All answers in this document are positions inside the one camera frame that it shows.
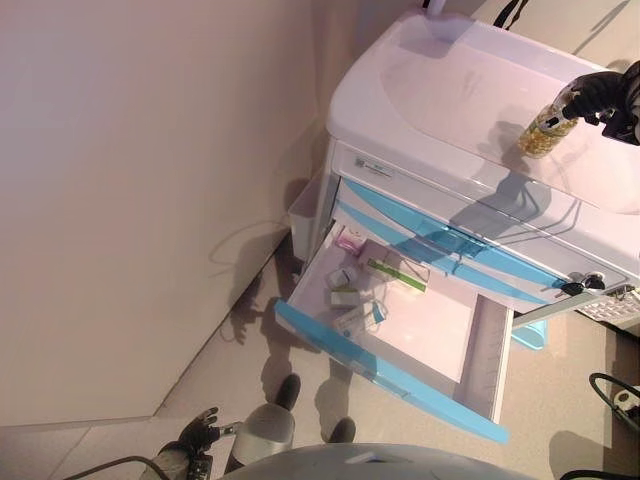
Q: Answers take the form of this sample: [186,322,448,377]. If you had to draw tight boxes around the white medical cart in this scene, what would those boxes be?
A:
[319,10,640,331]

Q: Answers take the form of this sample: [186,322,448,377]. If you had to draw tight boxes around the yellow pill medicine bottle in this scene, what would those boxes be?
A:
[517,96,582,160]

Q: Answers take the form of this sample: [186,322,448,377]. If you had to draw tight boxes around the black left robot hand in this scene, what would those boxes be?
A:
[176,406,237,452]

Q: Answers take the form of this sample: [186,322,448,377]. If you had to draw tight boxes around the shallow blue-front cart drawer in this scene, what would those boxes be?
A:
[339,202,549,306]
[342,177,569,301]

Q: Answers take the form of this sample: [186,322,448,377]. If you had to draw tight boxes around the black right robot foot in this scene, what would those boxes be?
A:
[324,417,358,445]

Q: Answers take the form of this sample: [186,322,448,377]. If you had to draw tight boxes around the pink medicine box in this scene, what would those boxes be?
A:
[333,226,370,257]

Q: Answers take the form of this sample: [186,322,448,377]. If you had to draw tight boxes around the cart label sticker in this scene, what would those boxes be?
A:
[352,156,397,177]

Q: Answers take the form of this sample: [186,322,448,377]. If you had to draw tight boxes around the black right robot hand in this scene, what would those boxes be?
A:
[556,69,632,127]

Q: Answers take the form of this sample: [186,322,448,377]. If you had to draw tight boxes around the deep blue-front cart drawer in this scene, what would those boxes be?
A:
[273,219,516,446]

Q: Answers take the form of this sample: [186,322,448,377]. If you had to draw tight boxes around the black cart lock keys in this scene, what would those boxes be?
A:
[558,271,607,300]

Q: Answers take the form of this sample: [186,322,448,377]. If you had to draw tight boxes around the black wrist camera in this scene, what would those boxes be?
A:
[601,106,639,147]
[187,455,214,480]

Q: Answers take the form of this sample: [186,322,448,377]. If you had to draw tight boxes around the white side bin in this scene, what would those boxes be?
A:
[287,167,324,261]

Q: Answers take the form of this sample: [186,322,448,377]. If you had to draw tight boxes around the long green white box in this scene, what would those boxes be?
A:
[362,253,432,295]

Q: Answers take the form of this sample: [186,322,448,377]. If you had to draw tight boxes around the blue white medicine box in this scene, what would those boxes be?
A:
[333,302,391,340]

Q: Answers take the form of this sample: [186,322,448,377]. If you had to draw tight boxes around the black left robot foot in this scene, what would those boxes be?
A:
[273,373,303,409]

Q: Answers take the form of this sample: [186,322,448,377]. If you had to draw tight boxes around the light blue waste bin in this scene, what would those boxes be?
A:
[513,319,550,352]

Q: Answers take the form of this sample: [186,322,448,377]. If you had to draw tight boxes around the green white medicine box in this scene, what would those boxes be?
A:
[328,283,362,307]

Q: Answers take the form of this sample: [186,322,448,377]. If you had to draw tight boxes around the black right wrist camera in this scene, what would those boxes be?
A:
[601,106,639,147]

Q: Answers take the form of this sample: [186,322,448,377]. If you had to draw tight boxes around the small white medicine box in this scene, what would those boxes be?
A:
[327,266,360,290]

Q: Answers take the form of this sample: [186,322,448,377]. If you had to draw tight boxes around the black tether cable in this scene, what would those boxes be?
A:
[79,452,169,480]

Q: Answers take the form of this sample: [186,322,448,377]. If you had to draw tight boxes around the white perforated side basket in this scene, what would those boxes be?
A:
[574,285,640,322]

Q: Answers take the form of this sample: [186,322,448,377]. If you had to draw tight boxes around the black robot foot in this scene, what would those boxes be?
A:
[324,417,358,445]
[273,373,303,409]

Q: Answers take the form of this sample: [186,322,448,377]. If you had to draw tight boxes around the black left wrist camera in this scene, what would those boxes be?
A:
[187,455,214,480]

